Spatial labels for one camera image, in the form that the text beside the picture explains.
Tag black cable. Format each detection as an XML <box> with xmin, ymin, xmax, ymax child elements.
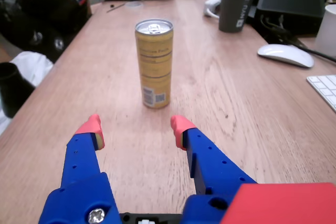
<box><xmin>288</xmin><ymin>37</ymin><xmax>336</xmax><ymax>63</ymax></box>

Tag white computer mouse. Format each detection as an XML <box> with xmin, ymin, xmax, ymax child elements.
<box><xmin>257</xmin><ymin>44</ymin><xmax>315</xmax><ymax>68</ymax></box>

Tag black backpack with flag patch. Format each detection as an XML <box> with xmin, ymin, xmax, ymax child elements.
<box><xmin>0</xmin><ymin>0</ymin><xmax>90</xmax><ymax>63</ymax></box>

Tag white paper cup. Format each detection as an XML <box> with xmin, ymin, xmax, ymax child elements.
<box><xmin>314</xmin><ymin>4</ymin><xmax>336</xmax><ymax>58</ymax></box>

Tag black desktop box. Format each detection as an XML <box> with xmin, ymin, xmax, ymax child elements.
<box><xmin>256</xmin><ymin>0</ymin><xmax>326</xmax><ymax>37</ymax></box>

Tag grey NYU tumbler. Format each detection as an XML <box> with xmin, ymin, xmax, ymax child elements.
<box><xmin>218</xmin><ymin>0</ymin><xmax>262</xmax><ymax>33</ymax></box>

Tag black bottle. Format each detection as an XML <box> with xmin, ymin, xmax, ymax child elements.
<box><xmin>0</xmin><ymin>62</ymin><xmax>36</xmax><ymax>119</ymax></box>

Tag thin black screwdriver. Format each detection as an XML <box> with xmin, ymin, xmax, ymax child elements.
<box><xmin>106</xmin><ymin>3</ymin><xmax>126</xmax><ymax>13</ymax></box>

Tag white cloth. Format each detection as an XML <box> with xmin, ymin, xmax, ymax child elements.
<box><xmin>0</xmin><ymin>51</ymin><xmax>55</xmax><ymax>135</ymax></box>

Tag white keyboard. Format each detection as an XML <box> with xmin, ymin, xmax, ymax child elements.
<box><xmin>306</xmin><ymin>74</ymin><xmax>336</xmax><ymax>113</ymax></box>

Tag clear round lid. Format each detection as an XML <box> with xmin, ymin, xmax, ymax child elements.
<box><xmin>125</xmin><ymin>0</ymin><xmax>144</xmax><ymax>8</ymax></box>

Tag yellow Red Bull can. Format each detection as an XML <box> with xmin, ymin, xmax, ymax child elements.
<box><xmin>135</xmin><ymin>18</ymin><xmax>174</xmax><ymax>109</ymax></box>

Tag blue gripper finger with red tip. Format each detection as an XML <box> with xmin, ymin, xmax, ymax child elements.
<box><xmin>170</xmin><ymin>115</ymin><xmax>258</xmax><ymax>224</ymax></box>
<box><xmin>38</xmin><ymin>114</ymin><xmax>122</xmax><ymax>224</ymax></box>

